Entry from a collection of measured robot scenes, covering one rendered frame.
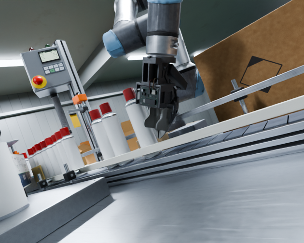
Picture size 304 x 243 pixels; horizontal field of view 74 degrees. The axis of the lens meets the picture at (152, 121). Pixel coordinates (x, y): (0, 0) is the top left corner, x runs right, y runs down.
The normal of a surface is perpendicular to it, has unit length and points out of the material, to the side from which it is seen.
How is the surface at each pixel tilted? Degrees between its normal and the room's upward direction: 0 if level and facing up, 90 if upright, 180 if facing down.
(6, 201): 90
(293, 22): 90
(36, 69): 90
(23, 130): 90
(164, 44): 108
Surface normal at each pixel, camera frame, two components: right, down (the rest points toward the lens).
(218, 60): -0.56, 0.19
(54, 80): 0.29, -0.15
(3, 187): 0.62, -0.26
